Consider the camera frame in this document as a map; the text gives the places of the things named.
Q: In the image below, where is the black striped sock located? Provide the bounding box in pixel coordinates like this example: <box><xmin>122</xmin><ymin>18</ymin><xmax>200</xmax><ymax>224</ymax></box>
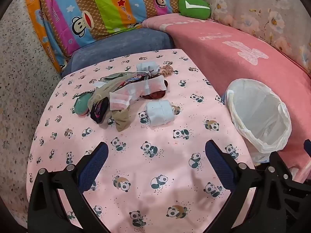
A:
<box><xmin>90</xmin><ymin>98</ymin><xmax>109</xmax><ymax>124</ymax></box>

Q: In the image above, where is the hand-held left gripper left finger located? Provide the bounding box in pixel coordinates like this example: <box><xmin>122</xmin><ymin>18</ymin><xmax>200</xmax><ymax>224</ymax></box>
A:
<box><xmin>28</xmin><ymin>142</ymin><xmax>109</xmax><ymax>233</ymax></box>

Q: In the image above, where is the plaid patterned cloth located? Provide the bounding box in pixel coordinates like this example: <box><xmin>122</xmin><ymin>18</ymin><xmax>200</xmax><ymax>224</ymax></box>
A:
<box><xmin>117</xmin><ymin>74</ymin><xmax>152</xmax><ymax>89</ymax></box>

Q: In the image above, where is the pink blanket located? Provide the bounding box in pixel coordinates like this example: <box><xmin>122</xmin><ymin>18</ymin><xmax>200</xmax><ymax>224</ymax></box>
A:
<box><xmin>141</xmin><ymin>13</ymin><xmax>311</xmax><ymax>182</ymax></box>

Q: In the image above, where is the pink panda print cloth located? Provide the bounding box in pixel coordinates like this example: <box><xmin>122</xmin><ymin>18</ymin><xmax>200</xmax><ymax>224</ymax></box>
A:
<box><xmin>25</xmin><ymin>49</ymin><xmax>255</xmax><ymax>233</ymax></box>

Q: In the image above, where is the tan stocking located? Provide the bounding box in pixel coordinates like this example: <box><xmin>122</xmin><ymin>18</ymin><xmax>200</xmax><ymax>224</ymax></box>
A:
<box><xmin>111</xmin><ymin>109</ymin><xmax>131</xmax><ymax>132</ymax></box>

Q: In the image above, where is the large light blue sock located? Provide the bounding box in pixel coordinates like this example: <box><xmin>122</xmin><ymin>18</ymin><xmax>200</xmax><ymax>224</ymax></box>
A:
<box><xmin>146</xmin><ymin>99</ymin><xmax>176</xmax><ymax>127</ymax></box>

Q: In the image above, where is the sheer beige stocking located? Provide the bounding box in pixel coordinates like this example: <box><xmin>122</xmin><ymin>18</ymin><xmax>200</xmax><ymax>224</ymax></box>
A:
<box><xmin>88</xmin><ymin>79</ymin><xmax>127</xmax><ymax>110</ymax></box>

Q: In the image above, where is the floral bed sheet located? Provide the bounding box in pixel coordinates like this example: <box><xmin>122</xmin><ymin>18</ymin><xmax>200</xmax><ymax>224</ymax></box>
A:
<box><xmin>185</xmin><ymin>0</ymin><xmax>311</xmax><ymax>76</ymax></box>

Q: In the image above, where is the green plush cushion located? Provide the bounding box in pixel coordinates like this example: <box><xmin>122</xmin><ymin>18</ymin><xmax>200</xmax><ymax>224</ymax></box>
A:
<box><xmin>178</xmin><ymin>0</ymin><xmax>211</xmax><ymax>20</ymax></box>

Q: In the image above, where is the brown floral scrunchie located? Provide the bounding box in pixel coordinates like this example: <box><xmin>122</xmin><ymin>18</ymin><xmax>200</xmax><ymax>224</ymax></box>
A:
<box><xmin>159</xmin><ymin>64</ymin><xmax>179</xmax><ymax>76</ymax></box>

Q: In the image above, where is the grey drawstring pouch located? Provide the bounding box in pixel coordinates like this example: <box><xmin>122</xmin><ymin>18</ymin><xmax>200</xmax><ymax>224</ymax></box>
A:
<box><xmin>100</xmin><ymin>72</ymin><xmax>128</xmax><ymax>82</ymax></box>

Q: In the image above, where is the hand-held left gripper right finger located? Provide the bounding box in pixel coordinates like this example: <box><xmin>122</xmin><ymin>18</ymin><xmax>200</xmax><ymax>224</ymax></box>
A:
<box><xmin>205</xmin><ymin>139</ymin><xmax>287</xmax><ymax>233</ymax></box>

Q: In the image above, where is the pink white striped sock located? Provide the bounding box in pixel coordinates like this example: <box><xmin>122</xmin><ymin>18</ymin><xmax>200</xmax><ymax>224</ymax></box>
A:
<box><xmin>109</xmin><ymin>75</ymin><xmax>168</xmax><ymax>111</ymax></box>

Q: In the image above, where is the small light blue sock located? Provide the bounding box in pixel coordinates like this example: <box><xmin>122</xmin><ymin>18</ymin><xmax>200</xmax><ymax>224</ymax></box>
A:
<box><xmin>136</xmin><ymin>61</ymin><xmax>161</xmax><ymax>76</ymax></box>

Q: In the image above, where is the blue-grey cushion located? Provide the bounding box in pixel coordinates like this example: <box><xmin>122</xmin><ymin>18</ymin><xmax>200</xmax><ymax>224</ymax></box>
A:
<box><xmin>61</xmin><ymin>27</ymin><xmax>175</xmax><ymax>78</ymax></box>

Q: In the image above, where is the colourful monkey print pillow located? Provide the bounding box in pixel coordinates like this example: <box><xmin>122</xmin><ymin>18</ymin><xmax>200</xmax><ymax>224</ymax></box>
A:
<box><xmin>24</xmin><ymin>0</ymin><xmax>185</xmax><ymax>72</ymax></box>

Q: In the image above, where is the green pouch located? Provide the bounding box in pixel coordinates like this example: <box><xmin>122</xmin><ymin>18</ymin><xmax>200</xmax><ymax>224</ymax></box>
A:
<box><xmin>73</xmin><ymin>93</ymin><xmax>94</xmax><ymax>116</ymax></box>

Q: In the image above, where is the waste bin with white liner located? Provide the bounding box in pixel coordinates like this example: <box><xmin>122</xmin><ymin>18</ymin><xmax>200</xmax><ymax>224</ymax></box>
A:
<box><xmin>222</xmin><ymin>78</ymin><xmax>292</xmax><ymax>163</ymax></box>

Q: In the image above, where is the dark red cloth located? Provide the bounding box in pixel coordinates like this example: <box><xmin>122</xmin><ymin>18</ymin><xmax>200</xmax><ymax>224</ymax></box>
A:
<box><xmin>144</xmin><ymin>79</ymin><xmax>169</xmax><ymax>100</ymax></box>

